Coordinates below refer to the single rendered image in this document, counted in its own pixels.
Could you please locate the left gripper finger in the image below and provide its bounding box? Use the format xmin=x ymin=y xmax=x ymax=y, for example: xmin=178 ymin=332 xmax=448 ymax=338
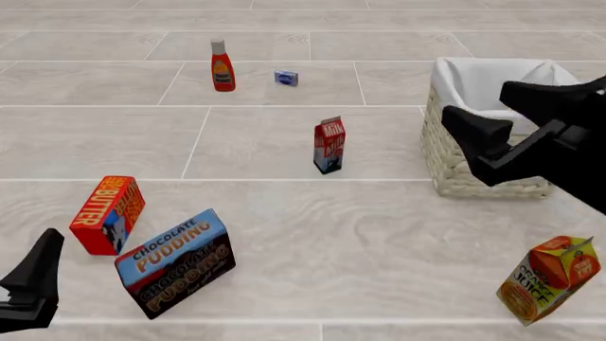
xmin=0 ymin=227 xmax=65 ymax=304

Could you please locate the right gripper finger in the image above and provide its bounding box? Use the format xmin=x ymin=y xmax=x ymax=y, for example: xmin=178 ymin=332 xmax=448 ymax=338
xmin=499 ymin=74 xmax=606 ymax=128
xmin=441 ymin=104 xmax=515 ymax=162

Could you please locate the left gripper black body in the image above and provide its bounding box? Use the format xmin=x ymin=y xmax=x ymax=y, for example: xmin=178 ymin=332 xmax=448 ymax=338
xmin=0 ymin=296 xmax=62 ymax=331

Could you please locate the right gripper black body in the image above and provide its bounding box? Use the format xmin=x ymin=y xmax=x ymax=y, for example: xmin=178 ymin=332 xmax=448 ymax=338
xmin=475 ymin=118 xmax=593 ymax=188

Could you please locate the white woven basket with liner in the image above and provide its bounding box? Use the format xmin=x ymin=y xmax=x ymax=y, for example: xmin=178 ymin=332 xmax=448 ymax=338
xmin=419 ymin=56 xmax=583 ymax=199

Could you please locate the red and blue milk carton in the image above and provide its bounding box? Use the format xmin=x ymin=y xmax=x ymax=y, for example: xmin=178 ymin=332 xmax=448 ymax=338
xmin=312 ymin=116 xmax=348 ymax=176

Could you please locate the red butter box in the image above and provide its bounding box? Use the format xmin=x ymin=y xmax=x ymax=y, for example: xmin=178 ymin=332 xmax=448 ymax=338
xmin=68 ymin=174 xmax=147 ymax=257

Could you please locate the orange juice carton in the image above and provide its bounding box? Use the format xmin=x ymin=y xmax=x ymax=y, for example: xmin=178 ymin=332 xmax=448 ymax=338
xmin=495 ymin=235 xmax=602 ymax=328

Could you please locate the chocolate pudding box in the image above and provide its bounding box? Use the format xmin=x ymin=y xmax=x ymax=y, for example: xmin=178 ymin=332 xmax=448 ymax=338
xmin=114 ymin=207 xmax=238 ymax=321

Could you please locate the small blue box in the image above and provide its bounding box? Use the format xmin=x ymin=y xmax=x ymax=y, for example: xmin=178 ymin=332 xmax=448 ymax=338
xmin=274 ymin=69 xmax=300 ymax=88

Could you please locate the red ketchup bottle grey cap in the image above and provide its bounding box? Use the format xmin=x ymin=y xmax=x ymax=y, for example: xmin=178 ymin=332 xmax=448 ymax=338
xmin=210 ymin=37 xmax=237 ymax=93

